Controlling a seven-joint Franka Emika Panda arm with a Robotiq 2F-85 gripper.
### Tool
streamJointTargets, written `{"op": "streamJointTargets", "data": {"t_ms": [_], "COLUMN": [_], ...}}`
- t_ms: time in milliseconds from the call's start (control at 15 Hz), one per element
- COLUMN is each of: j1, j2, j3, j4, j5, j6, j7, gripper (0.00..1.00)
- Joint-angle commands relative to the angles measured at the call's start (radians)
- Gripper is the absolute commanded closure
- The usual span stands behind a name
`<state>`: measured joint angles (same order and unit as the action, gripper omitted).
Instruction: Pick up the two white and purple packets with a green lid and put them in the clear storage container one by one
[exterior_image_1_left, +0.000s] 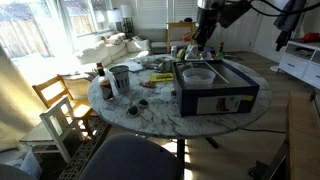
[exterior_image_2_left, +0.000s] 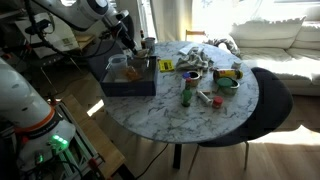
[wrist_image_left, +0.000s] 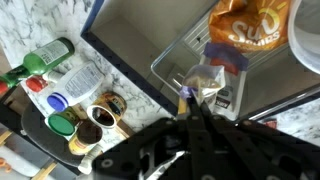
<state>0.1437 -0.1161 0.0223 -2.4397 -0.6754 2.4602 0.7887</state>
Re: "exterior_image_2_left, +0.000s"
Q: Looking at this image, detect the yellow cylindrical can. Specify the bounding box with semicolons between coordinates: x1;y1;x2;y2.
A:
212;67;245;82

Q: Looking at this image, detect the white box green logo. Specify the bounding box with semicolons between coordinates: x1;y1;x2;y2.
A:
14;19;88;60

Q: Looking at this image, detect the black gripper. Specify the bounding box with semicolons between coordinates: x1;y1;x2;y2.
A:
112;19;141;56

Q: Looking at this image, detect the black table pedestal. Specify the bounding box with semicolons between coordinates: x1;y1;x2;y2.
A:
172;142;184;170

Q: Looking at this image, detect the wooden board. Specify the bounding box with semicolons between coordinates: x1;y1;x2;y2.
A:
62;94;127;179

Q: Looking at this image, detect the dark blue cardboard box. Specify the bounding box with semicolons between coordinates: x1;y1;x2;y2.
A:
99;54;158;98

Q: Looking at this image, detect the white sofa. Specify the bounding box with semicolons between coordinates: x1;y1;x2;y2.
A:
229;6;320;98

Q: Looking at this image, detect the grey striped cloth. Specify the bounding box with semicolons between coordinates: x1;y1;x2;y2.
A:
175;46;215;72

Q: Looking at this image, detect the black camera on stand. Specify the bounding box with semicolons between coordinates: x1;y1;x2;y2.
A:
24;13;56;36

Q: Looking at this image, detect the black floor cable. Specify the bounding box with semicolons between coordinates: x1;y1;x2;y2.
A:
134;142;170;180

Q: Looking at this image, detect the white bottle blue cap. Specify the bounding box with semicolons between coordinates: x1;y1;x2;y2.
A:
181;71;192;90

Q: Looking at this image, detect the metal robot stand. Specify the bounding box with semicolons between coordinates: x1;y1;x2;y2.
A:
54;101;113;180

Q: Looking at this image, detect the green glass bottle red cap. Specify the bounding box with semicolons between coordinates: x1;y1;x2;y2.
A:
181;77;194;108

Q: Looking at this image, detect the clear plastic container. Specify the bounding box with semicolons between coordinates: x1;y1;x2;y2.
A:
106;53;130;82

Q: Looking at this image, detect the beige curtain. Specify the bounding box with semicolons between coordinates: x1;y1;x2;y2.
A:
149;0;194;43

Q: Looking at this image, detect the small white jar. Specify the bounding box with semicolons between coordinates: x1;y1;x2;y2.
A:
231;60;243;71

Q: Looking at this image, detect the white paper napkin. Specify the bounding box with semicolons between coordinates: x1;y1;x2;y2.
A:
178;44;201;56

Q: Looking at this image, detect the brown sauce bottle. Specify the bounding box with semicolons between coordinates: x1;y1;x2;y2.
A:
140;29;147;50

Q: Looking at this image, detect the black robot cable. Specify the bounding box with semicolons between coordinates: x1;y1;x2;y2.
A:
24;0;118;60

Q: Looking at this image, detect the white squeeze tube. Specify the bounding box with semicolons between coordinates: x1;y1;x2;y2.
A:
196;90;214;106

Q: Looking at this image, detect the wooden chair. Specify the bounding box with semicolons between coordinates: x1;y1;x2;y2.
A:
185;29;207;43

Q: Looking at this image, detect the yellow thank you bag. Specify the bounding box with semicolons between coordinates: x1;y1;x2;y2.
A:
158;59;175;73

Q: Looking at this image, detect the small jar red lid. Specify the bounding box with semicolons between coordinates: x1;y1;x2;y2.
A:
211;95;225;110

